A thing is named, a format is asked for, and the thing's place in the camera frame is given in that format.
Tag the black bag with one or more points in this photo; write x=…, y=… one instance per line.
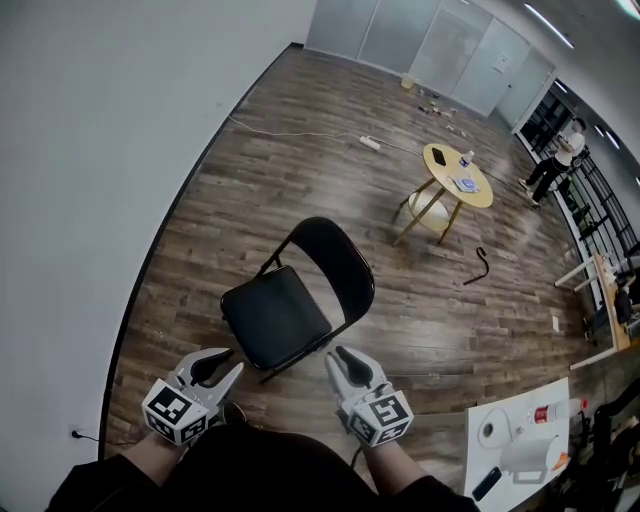
x=622, y=305

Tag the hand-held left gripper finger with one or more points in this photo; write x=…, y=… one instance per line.
x=205, y=362
x=225, y=385

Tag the round yellow side table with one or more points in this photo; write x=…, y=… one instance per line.
x=475, y=195

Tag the yellow waste bin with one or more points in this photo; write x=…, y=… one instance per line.
x=409, y=81

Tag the black smartphone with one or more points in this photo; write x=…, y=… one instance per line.
x=486, y=484
x=438, y=156

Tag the black bent bar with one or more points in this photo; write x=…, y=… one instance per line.
x=484, y=262

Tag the person's black clothing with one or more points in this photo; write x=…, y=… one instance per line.
x=260, y=475

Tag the clear water bottle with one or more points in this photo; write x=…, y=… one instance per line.
x=467, y=159

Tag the scattered small floor items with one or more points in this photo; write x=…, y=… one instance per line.
x=435, y=107

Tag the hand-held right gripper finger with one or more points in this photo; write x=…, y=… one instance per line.
x=362, y=372
x=341, y=382

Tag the white paper scrap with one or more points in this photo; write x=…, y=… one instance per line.
x=556, y=323

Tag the white cylindrical appliance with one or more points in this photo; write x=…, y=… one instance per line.
x=525, y=457

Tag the red label plastic bottle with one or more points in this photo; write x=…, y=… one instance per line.
x=555, y=411

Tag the black framed glass door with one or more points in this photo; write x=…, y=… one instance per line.
x=542, y=120

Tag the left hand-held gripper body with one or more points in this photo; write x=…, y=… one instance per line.
x=172, y=412

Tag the black office chair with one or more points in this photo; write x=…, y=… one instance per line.
x=610, y=440

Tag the person's left shoe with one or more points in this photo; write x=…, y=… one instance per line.
x=235, y=412

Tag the person's left forearm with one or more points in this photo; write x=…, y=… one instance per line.
x=152, y=455

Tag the white rectangular table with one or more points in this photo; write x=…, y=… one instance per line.
x=525, y=400

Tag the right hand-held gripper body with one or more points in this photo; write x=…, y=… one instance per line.
x=380, y=417

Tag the ceiling light strip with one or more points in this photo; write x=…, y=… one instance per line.
x=550, y=25

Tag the black metal railing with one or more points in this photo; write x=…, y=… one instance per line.
x=605, y=200

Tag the white power strip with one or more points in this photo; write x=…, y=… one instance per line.
x=369, y=142

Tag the small orange box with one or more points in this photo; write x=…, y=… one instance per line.
x=562, y=459

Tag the black folding chair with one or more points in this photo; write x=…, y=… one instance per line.
x=275, y=315

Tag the blue printed packet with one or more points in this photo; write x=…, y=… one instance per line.
x=466, y=184

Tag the wooden desk with white legs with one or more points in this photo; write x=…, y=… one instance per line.
x=612, y=310

